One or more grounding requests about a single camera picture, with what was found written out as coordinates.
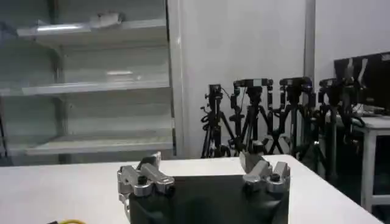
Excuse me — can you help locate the black computer monitor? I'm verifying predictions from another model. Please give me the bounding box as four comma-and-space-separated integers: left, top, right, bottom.
333, 51, 390, 117

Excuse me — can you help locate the white empty display shelf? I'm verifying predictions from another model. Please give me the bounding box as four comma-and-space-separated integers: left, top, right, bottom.
0, 0, 185, 167

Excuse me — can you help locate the white metal desk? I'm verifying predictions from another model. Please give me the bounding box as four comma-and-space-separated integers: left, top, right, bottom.
335, 114, 390, 214

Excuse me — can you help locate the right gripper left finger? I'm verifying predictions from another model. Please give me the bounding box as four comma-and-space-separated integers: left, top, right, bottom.
116, 151, 176, 198

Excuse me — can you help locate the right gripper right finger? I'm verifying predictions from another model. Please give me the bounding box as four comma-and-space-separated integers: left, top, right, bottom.
238, 150, 291, 195

